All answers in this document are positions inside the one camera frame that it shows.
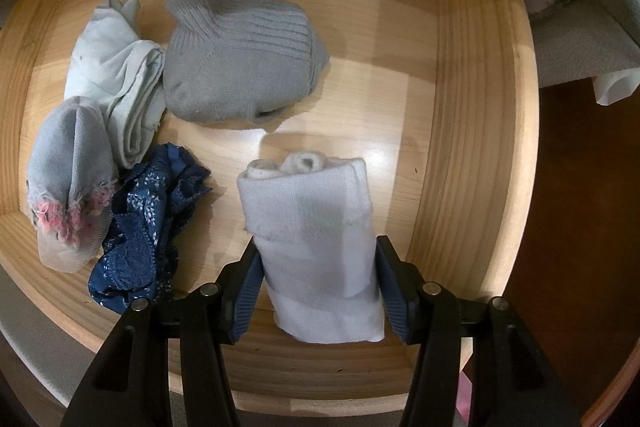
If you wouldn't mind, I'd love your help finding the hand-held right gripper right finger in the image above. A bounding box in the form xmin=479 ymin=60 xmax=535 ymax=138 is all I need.
xmin=375 ymin=234 xmax=581 ymax=427

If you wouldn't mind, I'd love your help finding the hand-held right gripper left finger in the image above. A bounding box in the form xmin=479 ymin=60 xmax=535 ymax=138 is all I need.
xmin=60 ymin=237 xmax=263 ymax=427

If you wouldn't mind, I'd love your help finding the white sock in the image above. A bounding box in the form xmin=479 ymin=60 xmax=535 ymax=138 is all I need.
xmin=236 ymin=151 xmax=386 ymax=344

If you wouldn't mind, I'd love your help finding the light wooden drawer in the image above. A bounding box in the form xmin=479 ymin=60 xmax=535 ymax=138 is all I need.
xmin=0 ymin=0 xmax=541 ymax=413

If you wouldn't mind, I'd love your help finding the grey ribbed sock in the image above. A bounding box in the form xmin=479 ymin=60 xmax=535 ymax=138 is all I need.
xmin=162 ymin=0 xmax=331 ymax=125

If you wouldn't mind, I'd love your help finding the pale cloth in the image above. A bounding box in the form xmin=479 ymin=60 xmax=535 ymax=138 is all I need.
xmin=64 ymin=0 xmax=167 ymax=170

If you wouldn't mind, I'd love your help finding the navy lace underwear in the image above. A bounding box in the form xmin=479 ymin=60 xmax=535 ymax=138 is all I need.
xmin=87 ymin=143 xmax=213 ymax=314

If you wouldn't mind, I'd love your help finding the brown wooden furniture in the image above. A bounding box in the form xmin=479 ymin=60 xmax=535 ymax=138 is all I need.
xmin=500 ymin=77 xmax=640 ymax=427

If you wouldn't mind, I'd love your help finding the grey sock with pink fuzz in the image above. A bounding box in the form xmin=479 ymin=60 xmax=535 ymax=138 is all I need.
xmin=26 ymin=96 xmax=118 ymax=273

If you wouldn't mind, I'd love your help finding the white cloth edge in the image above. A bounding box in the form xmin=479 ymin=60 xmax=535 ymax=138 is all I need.
xmin=592 ymin=67 xmax=640 ymax=108

